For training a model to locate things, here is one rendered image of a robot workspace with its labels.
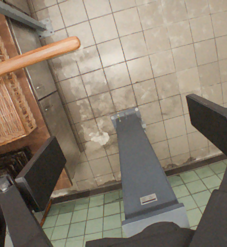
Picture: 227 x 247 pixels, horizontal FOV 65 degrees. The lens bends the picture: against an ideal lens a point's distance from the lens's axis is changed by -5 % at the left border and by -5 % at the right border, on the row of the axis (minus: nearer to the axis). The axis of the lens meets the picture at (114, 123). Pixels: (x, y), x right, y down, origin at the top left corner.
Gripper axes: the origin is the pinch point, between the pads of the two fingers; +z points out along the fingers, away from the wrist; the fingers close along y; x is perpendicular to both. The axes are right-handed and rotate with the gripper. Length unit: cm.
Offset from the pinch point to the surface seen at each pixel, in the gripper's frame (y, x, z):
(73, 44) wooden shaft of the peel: -6.2, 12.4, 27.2
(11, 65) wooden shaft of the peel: -21.5, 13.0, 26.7
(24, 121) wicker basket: -54, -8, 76
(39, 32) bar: -50, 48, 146
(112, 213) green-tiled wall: -38, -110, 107
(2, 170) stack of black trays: -67, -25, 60
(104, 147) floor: -33, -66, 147
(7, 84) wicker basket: -54, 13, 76
